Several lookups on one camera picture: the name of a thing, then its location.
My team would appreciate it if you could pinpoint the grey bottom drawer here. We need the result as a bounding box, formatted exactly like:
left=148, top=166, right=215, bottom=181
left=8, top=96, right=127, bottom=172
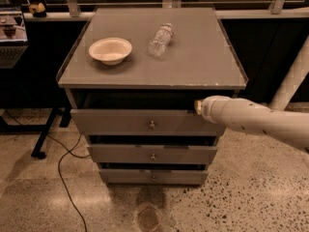
left=99, top=169, right=208, bottom=186

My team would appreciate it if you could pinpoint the grey middle drawer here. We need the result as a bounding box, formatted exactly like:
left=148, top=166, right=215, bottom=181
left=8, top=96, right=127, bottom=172
left=87, top=144, right=216, bottom=164

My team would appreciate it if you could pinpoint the grey drawer cabinet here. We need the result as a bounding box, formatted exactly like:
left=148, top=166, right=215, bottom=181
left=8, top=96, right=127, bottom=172
left=58, top=8, right=247, bottom=171

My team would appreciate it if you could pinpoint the round floor drain cover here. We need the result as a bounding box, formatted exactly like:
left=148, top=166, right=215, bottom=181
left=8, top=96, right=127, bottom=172
left=137, top=206, right=161, bottom=232

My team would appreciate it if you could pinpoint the small yellow black object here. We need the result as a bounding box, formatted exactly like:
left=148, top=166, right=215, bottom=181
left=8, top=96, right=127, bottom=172
left=28, top=2, right=46, bottom=17

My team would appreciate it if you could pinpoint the black floor cable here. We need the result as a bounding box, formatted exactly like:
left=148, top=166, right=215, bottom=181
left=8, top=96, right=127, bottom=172
left=2, top=109, right=92, bottom=232

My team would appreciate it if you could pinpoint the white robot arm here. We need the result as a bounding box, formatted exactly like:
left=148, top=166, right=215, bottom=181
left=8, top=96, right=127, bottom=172
left=194, top=37, right=309, bottom=152

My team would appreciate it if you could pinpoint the open laptop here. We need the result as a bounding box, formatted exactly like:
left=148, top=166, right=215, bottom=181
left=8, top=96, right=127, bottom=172
left=0, top=6, right=28, bottom=69

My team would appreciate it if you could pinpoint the clear plastic water bottle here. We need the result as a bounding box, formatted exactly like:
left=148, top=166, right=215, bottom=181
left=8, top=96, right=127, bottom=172
left=148, top=23, right=174, bottom=58

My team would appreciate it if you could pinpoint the black desk frame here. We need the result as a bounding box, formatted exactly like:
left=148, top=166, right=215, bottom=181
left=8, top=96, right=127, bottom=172
left=0, top=108, right=71, bottom=160

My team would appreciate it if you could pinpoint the grey drawer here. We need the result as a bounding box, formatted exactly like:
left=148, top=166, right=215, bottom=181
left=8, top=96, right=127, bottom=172
left=87, top=144, right=216, bottom=164
left=99, top=169, right=208, bottom=186
left=71, top=109, right=225, bottom=136

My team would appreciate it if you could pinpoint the grey top drawer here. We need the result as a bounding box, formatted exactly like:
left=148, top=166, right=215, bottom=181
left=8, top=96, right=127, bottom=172
left=71, top=109, right=225, bottom=136

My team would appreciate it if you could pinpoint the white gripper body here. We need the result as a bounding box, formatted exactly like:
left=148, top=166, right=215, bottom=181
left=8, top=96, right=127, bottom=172
left=201, top=96, right=231, bottom=124

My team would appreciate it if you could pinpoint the white paper bowl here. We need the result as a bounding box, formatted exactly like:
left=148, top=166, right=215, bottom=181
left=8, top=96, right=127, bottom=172
left=89, top=38, right=132, bottom=66

